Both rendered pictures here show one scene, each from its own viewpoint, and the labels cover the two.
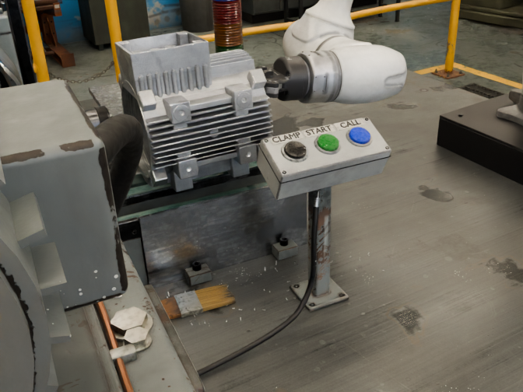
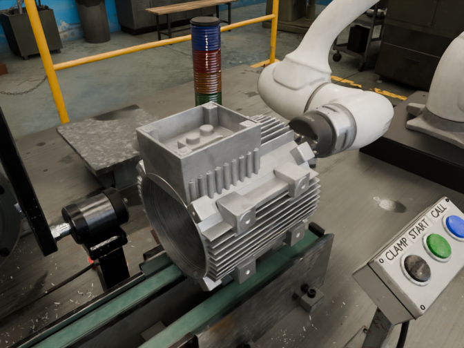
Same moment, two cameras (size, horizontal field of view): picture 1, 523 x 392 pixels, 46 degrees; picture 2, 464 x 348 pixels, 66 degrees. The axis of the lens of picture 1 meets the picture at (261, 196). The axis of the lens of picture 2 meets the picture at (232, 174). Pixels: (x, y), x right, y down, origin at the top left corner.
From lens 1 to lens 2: 60 cm
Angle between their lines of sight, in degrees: 16
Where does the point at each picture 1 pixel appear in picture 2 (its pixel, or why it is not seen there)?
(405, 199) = (371, 214)
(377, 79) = (380, 128)
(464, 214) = not seen: hidden behind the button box
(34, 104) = not seen: outside the picture
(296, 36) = (282, 83)
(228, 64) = (272, 141)
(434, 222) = not seen: hidden behind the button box
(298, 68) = (324, 130)
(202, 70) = (253, 156)
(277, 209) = (309, 269)
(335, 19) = (321, 65)
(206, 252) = (253, 331)
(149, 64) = (201, 164)
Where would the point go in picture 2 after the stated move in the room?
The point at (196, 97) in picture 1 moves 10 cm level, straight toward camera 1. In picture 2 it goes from (248, 189) to (288, 242)
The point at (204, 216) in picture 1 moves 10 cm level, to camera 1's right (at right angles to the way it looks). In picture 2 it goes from (255, 304) to (315, 288)
